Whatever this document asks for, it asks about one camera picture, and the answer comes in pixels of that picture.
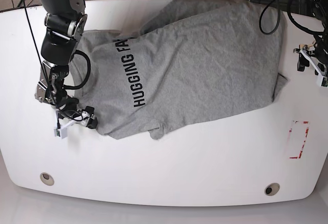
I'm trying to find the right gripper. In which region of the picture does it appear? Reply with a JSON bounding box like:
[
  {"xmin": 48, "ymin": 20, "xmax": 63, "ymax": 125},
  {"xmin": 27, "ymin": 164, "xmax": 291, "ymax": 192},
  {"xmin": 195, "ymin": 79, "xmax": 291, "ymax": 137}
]
[{"xmin": 55, "ymin": 106, "xmax": 98, "ymax": 129}]

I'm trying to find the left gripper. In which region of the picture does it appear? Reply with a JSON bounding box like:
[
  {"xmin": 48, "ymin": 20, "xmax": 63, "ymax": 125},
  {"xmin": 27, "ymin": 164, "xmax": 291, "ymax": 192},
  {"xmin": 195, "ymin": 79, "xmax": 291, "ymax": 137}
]
[{"xmin": 293, "ymin": 45, "xmax": 327, "ymax": 77}]

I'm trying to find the grey t-shirt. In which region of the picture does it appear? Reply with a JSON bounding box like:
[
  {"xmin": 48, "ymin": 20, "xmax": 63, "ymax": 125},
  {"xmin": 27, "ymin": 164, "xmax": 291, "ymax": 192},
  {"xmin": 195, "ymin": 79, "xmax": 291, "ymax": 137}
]
[{"xmin": 75, "ymin": 0, "xmax": 287, "ymax": 139}]

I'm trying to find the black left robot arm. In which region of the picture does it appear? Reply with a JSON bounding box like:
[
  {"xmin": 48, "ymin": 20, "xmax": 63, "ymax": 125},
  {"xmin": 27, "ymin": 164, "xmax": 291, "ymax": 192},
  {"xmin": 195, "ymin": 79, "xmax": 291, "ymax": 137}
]
[{"xmin": 287, "ymin": 0, "xmax": 327, "ymax": 87}]

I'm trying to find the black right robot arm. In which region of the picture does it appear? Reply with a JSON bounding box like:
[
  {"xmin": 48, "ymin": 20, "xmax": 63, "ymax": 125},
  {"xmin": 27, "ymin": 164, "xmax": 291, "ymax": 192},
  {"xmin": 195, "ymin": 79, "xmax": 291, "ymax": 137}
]
[{"xmin": 35, "ymin": 0, "xmax": 98, "ymax": 138}]

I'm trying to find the red tape rectangle marking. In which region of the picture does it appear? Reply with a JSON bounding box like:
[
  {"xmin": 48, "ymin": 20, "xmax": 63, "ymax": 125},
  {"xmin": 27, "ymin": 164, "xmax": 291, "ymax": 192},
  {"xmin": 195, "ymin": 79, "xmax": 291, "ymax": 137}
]
[{"xmin": 287, "ymin": 120, "xmax": 310, "ymax": 159}]

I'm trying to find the left table grommet hole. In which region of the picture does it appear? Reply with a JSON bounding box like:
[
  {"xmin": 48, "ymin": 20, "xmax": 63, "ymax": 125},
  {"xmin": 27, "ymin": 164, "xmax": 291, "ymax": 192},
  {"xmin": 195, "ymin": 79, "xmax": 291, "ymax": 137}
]
[{"xmin": 40, "ymin": 173, "xmax": 54, "ymax": 186}]

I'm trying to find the table grommet hole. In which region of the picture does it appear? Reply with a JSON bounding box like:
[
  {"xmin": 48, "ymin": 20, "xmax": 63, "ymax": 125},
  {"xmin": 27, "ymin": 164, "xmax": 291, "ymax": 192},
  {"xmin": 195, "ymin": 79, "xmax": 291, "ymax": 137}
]
[
  {"xmin": 264, "ymin": 182, "xmax": 280, "ymax": 196},
  {"xmin": 40, "ymin": 173, "xmax": 54, "ymax": 186}
]

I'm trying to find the right table grommet hole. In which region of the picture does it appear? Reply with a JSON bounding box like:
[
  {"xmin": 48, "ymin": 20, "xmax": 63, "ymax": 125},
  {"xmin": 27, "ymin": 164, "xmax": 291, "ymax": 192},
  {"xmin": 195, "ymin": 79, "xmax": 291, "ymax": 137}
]
[{"xmin": 264, "ymin": 182, "xmax": 280, "ymax": 196}]

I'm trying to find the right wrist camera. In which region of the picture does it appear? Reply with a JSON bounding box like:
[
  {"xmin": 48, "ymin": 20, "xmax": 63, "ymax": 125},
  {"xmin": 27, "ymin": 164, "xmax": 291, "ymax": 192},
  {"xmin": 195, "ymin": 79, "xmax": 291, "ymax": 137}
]
[{"xmin": 54, "ymin": 128, "xmax": 68, "ymax": 139}]

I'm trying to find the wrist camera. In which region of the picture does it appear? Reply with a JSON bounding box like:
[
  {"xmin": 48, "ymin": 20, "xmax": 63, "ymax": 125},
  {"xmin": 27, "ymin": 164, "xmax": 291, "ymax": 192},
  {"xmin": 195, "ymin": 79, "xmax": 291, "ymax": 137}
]
[
  {"xmin": 316, "ymin": 76, "xmax": 328, "ymax": 87},
  {"xmin": 54, "ymin": 128, "xmax": 68, "ymax": 139}
]

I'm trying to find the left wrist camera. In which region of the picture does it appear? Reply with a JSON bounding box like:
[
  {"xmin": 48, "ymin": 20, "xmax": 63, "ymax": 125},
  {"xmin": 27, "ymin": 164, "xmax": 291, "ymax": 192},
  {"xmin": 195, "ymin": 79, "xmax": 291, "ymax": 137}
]
[{"xmin": 316, "ymin": 76, "xmax": 328, "ymax": 87}]

